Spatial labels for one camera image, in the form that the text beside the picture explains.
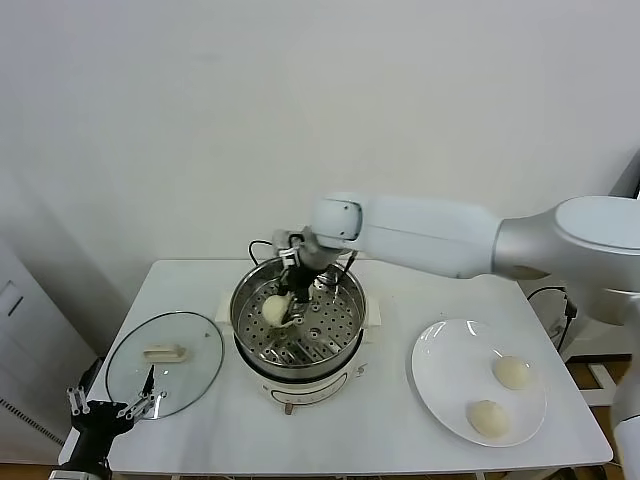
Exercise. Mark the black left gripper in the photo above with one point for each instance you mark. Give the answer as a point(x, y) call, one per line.
point(100, 420)

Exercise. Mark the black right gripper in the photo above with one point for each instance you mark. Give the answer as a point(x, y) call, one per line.
point(302, 277)

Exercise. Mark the white steamed baozi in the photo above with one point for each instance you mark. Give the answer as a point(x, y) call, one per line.
point(274, 310)
point(489, 421)
point(512, 374)

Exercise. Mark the round glass pot lid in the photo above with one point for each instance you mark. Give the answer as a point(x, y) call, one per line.
point(190, 350)

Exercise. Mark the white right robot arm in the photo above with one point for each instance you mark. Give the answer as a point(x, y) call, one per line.
point(425, 240)

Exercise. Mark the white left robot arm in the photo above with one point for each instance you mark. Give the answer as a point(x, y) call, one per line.
point(75, 475)

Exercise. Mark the stainless steel steamer basket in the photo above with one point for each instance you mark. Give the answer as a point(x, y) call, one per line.
point(325, 340)

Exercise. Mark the white electric cooking pot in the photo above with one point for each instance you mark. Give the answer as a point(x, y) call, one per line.
point(310, 395)

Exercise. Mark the white cabinet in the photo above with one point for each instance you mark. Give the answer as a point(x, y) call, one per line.
point(30, 325)

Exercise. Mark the large white plate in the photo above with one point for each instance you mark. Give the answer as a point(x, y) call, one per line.
point(450, 360)

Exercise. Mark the white side desk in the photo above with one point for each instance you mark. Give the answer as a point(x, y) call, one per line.
point(600, 385)

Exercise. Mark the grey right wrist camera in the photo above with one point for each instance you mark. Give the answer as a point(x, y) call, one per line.
point(285, 240)

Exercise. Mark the white wall socket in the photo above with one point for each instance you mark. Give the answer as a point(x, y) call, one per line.
point(555, 330)

